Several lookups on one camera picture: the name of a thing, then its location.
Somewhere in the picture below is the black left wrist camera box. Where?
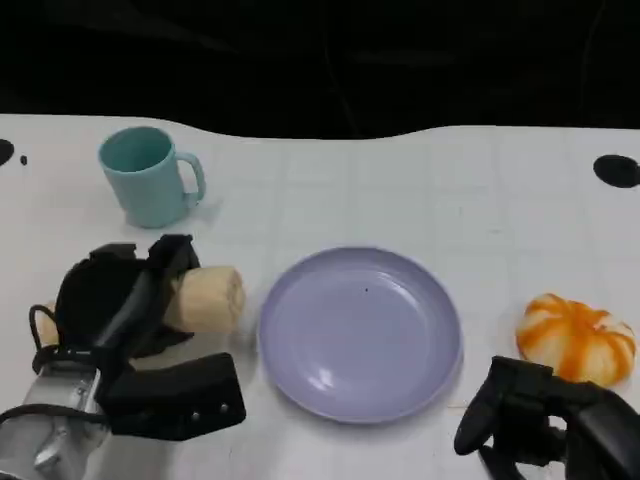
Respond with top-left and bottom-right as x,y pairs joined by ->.
102,352 -> 247,441

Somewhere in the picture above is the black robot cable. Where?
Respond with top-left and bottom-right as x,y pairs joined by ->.
28,303 -> 64,374

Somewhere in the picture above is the orange and white bread roll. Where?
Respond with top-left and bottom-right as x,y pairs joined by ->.
515,292 -> 637,389

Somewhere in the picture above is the pale green mug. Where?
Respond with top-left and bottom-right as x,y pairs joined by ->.
97,126 -> 207,230

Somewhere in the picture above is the black backdrop cloth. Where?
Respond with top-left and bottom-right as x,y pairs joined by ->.
0,0 -> 640,141

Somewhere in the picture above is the lilac plate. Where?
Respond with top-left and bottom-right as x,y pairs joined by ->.
257,246 -> 465,426

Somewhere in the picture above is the beige towel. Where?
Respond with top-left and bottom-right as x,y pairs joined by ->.
37,265 -> 247,346

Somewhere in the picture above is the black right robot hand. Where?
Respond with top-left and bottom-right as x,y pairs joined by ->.
453,355 -> 640,480

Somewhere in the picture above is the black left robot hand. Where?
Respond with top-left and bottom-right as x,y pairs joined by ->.
54,233 -> 201,359

